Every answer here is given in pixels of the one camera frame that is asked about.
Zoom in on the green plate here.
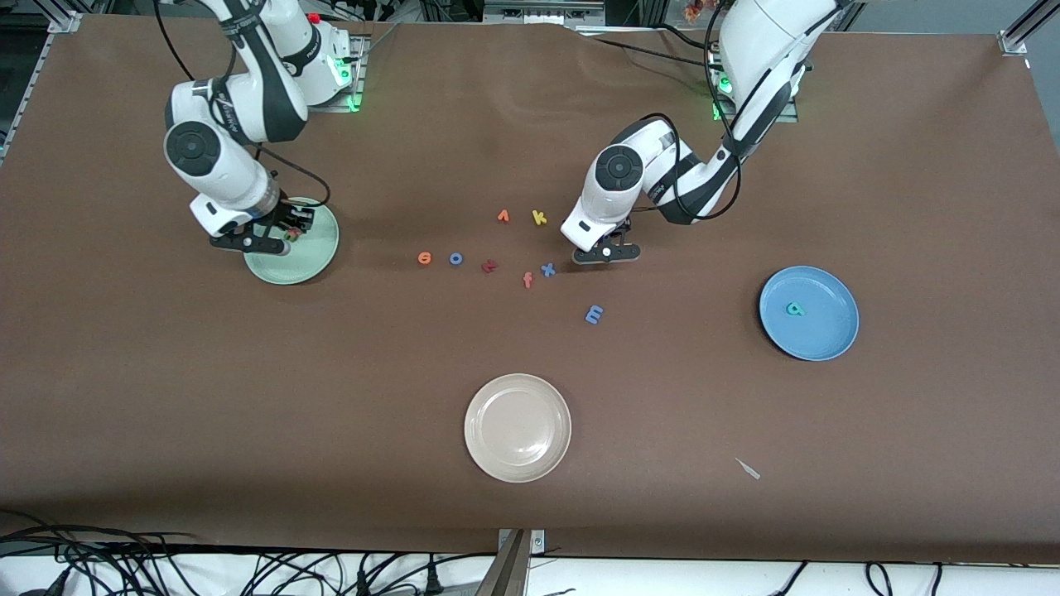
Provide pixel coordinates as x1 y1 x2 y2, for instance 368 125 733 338
243 197 340 286

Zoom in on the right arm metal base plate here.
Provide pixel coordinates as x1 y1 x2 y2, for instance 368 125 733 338
276 33 367 113

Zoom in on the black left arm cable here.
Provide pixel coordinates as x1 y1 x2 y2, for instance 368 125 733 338
642 0 796 223

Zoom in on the beige plate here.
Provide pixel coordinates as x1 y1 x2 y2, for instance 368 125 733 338
464 373 572 483

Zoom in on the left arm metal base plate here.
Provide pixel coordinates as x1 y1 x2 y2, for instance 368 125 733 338
711 91 800 123

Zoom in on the black floor cable bundle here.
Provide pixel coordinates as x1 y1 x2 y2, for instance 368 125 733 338
0 507 498 596

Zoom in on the black cable on tabletop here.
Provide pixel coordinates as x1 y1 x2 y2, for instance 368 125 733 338
571 23 730 75

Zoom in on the grey metal background equipment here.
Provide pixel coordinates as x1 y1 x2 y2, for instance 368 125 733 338
483 0 605 26

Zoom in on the aluminium frame profile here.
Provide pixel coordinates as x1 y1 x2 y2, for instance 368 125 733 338
0 0 84 162
998 0 1060 57

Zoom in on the metal table edge bracket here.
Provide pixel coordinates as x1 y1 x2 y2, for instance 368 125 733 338
476 528 546 596

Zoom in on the blue plate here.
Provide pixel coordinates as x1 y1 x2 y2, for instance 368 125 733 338
759 266 860 362

